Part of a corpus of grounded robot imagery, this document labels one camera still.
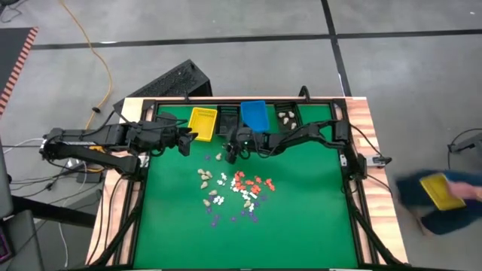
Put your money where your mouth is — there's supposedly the person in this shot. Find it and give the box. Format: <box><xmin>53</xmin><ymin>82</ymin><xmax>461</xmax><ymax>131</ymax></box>
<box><xmin>395</xmin><ymin>169</ymin><xmax>482</xmax><ymax>236</ymax></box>

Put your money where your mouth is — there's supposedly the white floor cable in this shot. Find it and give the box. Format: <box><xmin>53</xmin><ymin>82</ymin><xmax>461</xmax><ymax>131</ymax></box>
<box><xmin>2</xmin><ymin>137</ymin><xmax>46</xmax><ymax>155</ymax></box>

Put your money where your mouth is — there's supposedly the blue plastic basket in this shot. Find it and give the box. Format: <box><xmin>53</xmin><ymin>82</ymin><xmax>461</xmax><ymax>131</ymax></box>
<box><xmin>239</xmin><ymin>99</ymin><xmax>271</xmax><ymax>134</ymax></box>

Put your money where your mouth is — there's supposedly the small lit screen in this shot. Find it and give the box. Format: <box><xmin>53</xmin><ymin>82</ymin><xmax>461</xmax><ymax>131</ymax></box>
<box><xmin>0</xmin><ymin>227</ymin><xmax>14</xmax><ymax>264</ymax></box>

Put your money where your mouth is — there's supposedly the person's yellow basket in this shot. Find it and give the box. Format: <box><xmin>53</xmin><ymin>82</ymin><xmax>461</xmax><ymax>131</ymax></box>
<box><xmin>419</xmin><ymin>172</ymin><xmax>468</xmax><ymax>212</ymax></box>

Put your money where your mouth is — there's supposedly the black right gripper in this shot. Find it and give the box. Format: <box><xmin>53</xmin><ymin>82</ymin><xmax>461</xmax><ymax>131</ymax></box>
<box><xmin>225</xmin><ymin>127</ymin><xmax>264</xmax><ymax>165</ymax></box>

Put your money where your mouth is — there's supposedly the black orange-edged floor mat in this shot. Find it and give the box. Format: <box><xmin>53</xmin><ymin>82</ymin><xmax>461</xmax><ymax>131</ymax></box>
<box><xmin>0</xmin><ymin>26</ymin><xmax>40</xmax><ymax>116</ymax></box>

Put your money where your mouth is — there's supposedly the grey stand leg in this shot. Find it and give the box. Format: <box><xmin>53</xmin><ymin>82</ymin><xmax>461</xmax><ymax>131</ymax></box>
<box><xmin>447</xmin><ymin>132</ymin><xmax>482</xmax><ymax>154</ymax></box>

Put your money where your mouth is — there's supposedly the grey equipment cart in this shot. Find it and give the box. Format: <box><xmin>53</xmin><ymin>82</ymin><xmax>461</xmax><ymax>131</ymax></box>
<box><xmin>0</xmin><ymin>137</ymin><xmax>45</xmax><ymax>271</ymax></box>

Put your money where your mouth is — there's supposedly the yellow power cable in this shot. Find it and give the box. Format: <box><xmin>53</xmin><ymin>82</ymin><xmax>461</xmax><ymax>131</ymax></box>
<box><xmin>58</xmin><ymin>0</ymin><xmax>114</xmax><ymax>131</ymax></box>

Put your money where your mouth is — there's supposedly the black perforated case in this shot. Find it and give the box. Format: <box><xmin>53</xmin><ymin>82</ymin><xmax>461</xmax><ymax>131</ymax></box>
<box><xmin>112</xmin><ymin>59</ymin><xmax>213</xmax><ymax>114</ymax></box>

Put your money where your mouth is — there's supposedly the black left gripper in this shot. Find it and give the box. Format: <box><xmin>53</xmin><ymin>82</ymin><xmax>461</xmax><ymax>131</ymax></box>
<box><xmin>152</xmin><ymin>119</ymin><xmax>199</xmax><ymax>157</ymax></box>

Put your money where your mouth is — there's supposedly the yellow plastic basket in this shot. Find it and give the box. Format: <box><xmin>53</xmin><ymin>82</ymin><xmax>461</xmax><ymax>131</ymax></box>
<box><xmin>187</xmin><ymin>106</ymin><xmax>218</xmax><ymax>143</ymax></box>

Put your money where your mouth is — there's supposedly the black plastic basket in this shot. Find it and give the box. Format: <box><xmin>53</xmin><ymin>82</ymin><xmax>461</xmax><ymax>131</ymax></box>
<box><xmin>215</xmin><ymin>105</ymin><xmax>243</xmax><ymax>136</ymax></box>
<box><xmin>273</xmin><ymin>101</ymin><xmax>303</xmax><ymax>131</ymax></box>

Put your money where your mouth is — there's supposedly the black floor beam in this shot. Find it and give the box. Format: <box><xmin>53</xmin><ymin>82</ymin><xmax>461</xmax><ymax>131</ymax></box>
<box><xmin>11</xmin><ymin>195</ymin><xmax>97</xmax><ymax>229</ymax></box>

